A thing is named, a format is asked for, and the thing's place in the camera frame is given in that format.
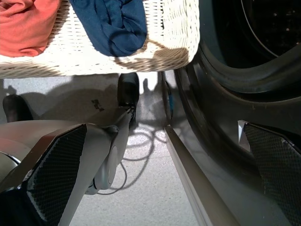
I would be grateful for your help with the orange-red garment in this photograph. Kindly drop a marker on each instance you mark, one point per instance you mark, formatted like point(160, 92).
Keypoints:
point(23, 28)

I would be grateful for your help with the navy blue garment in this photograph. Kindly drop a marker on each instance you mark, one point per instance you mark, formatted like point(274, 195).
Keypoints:
point(113, 23)

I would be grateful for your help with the pale woven laundry basket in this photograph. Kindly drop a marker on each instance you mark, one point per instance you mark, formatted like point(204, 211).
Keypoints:
point(70, 54)

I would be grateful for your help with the grey washing machine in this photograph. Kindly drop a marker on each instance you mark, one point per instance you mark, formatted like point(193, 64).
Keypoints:
point(223, 106)

